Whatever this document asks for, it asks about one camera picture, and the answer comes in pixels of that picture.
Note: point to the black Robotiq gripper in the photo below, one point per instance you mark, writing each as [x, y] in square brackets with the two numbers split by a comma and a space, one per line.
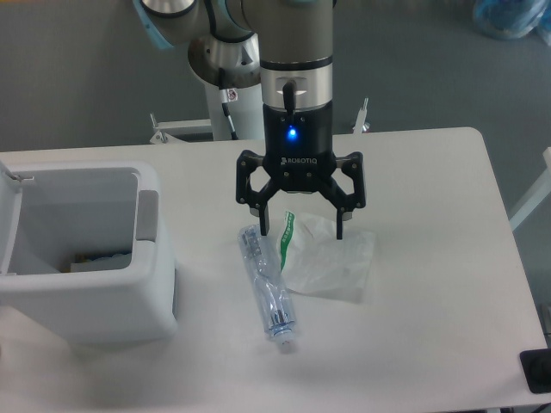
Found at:
[299, 142]

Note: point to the clear plastic wrapper green stripe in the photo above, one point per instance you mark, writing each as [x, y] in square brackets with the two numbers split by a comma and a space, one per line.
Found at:
[314, 263]

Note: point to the crushed clear plastic bottle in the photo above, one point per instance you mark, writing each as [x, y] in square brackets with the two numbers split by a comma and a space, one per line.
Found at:
[276, 309]

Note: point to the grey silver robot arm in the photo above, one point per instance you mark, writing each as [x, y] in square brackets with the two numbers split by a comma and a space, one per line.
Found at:
[285, 48]

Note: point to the white trash can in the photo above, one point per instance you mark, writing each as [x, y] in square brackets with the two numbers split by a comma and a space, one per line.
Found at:
[85, 252]

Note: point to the trash inside the can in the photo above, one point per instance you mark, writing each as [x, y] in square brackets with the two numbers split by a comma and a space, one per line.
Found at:
[91, 263]

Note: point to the blue plastic bag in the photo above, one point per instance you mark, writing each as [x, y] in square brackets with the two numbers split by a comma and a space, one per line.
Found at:
[513, 20]

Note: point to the black device at table edge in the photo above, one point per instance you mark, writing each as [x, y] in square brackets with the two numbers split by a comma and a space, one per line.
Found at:
[536, 369]

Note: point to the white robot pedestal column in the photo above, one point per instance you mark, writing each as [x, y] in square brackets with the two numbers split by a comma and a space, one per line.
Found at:
[234, 107]

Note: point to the white base frame with bolts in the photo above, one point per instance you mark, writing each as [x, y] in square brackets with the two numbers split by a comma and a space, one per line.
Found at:
[171, 132]

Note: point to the white frame leg right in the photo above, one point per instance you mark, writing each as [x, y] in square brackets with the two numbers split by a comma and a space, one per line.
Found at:
[533, 197]

